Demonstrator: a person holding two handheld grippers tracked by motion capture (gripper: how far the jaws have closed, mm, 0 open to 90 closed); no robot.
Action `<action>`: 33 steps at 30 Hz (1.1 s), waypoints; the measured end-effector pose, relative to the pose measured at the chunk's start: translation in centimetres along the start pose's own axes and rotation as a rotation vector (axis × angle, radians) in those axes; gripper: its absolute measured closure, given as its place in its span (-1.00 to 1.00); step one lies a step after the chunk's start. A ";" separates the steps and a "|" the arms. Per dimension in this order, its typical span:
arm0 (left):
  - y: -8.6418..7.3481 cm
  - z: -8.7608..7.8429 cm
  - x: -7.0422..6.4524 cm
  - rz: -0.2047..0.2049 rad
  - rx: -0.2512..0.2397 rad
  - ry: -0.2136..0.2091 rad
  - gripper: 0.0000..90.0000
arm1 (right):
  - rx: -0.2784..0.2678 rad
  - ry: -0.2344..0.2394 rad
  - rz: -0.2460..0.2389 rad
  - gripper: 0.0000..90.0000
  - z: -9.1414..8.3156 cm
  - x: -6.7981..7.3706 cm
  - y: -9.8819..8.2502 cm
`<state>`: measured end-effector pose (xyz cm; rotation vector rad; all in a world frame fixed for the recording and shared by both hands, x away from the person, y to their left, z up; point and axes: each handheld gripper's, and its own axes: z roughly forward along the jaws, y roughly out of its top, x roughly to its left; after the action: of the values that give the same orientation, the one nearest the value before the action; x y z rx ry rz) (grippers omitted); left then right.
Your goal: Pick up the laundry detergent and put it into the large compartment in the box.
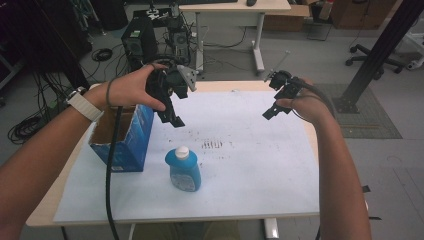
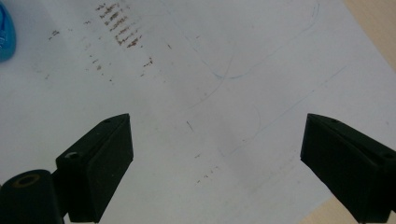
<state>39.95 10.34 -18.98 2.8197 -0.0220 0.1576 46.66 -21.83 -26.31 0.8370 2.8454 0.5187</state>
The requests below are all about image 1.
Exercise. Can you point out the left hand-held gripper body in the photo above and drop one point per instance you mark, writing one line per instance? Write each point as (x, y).
(173, 81)

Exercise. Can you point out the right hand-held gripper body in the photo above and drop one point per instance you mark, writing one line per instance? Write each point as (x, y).
(286, 86)

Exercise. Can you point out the person's right hand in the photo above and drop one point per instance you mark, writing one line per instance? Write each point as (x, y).
(311, 105)

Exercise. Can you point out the person's left hand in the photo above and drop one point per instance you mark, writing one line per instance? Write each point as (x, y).
(128, 88)

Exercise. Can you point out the open computer case with fan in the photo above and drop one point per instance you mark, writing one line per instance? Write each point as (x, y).
(179, 41)

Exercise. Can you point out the blue cardboard box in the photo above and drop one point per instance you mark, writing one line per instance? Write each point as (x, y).
(133, 143)

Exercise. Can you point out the blue bottle with white cap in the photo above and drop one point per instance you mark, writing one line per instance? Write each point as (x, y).
(185, 171)

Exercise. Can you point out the black computer tower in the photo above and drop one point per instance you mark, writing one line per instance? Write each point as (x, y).
(138, 41)

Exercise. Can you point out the white paper sheet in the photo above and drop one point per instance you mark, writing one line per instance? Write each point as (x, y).
(240, 160)

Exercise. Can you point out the brown cardboard box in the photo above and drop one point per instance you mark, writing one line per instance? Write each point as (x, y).
(286, 18)

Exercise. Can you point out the black patterned board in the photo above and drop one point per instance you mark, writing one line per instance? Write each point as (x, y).
(153, 14)

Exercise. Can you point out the white wristwatch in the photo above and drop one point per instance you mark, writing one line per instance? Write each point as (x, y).
(85, 105)

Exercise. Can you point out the black office chair base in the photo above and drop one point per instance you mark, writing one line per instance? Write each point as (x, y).
(370, 59)

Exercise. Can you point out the grey floor mat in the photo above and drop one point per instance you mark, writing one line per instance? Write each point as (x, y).
(370, 120)

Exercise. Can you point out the black computer mouse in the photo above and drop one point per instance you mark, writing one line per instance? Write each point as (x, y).
(251, 2)

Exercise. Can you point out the white desk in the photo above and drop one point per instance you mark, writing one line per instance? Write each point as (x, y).
(233, 6)

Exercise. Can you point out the wooden cabinet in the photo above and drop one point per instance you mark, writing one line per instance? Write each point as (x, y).
(363, 13)

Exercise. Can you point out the white table leg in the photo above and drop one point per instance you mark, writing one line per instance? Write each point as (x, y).
(270, 228)

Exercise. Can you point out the dark curtain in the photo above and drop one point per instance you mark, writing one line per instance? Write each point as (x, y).
(40, 36)

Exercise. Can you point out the black metal stand post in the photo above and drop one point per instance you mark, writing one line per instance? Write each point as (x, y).
(376, 56)

